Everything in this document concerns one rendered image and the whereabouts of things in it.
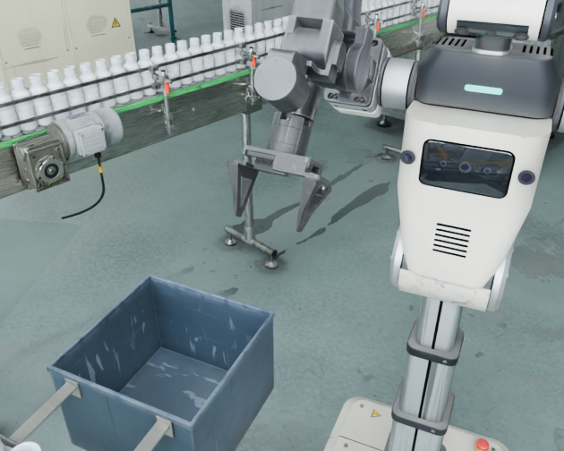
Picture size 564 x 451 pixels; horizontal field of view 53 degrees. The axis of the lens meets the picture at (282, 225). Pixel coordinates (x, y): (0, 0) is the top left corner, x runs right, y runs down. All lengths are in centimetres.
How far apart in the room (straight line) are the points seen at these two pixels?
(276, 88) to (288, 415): 166
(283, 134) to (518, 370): 194
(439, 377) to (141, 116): 145
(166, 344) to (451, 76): 88
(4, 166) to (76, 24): 274
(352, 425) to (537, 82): 122
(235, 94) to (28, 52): 228
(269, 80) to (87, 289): 230
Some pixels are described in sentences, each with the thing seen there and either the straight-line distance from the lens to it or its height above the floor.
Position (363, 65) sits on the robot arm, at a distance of 92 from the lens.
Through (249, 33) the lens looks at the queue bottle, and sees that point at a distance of 256.
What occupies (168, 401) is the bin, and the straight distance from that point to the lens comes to 132.
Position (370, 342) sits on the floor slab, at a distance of 252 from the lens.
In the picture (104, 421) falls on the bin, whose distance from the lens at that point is 115.
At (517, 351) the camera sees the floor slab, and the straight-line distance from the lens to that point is 265.
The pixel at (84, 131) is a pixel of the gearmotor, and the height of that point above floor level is 102.
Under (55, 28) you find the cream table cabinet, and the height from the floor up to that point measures 79.
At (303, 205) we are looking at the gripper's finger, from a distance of 76.
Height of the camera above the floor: 171
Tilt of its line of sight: 32 degrees down
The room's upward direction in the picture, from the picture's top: straight up
